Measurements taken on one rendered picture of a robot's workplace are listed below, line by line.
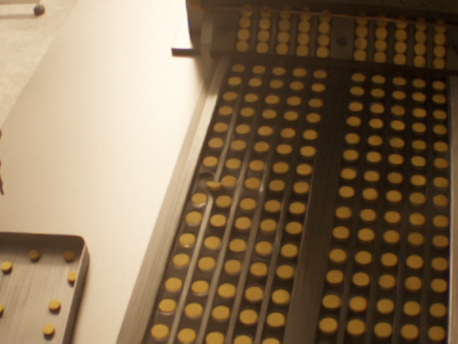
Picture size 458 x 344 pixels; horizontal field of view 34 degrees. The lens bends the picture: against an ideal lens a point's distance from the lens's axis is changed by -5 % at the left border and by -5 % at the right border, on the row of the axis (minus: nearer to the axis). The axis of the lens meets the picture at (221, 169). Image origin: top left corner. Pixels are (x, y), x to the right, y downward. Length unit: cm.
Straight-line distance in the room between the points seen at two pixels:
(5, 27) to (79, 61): 169
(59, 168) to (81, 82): 14
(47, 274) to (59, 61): 34
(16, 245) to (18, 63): 172
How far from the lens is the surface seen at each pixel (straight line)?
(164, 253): 51
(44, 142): 86
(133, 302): 50
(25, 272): 73
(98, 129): 85
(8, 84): 237
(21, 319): 70
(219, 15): 68
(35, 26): 260
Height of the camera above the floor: 134
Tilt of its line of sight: 44 degrees down
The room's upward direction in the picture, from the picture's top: 5 degrees counter-clockwise
